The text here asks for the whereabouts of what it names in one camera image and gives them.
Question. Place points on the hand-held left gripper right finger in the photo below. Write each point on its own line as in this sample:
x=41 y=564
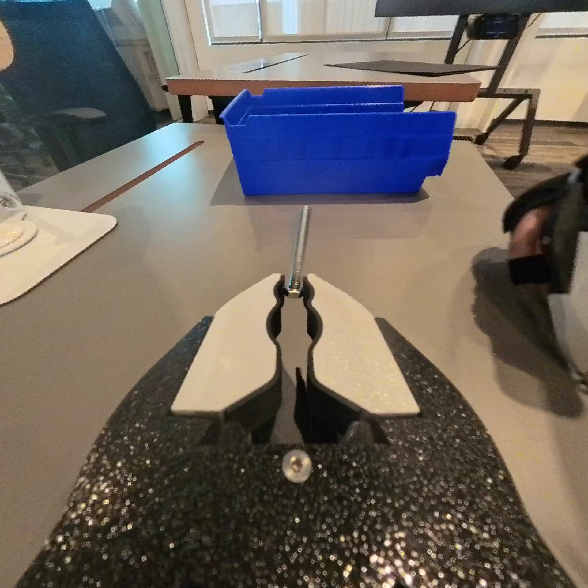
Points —
x=358 y=358

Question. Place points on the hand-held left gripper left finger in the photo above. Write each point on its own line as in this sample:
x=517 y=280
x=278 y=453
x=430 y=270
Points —
x=229 y=358

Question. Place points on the silver long bolt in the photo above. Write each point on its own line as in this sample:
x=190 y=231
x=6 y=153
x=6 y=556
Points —
x=298 y=248

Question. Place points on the person's right hand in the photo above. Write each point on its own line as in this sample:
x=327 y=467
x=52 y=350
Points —
x=528 y=234

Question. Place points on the black rolling stand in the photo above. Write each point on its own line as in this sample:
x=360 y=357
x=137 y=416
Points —
x=523 y=119

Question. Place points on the white document stand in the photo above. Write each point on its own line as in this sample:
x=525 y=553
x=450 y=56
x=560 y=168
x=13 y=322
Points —
x=55 y=248

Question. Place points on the blue plastic bin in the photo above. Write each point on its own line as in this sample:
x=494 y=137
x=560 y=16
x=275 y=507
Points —
x=330 y=151

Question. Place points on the black desk mat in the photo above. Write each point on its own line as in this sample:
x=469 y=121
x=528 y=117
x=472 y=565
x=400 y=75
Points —
x=413 y=68

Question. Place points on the brown edged grey table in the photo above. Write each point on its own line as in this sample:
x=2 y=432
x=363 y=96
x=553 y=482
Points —
x=275 y=80

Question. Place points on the window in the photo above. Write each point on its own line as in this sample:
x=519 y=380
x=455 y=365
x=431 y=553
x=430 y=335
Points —
x=321 y=18

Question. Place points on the dark mesh office chair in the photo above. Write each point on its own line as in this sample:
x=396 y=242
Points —
x=69 y=59

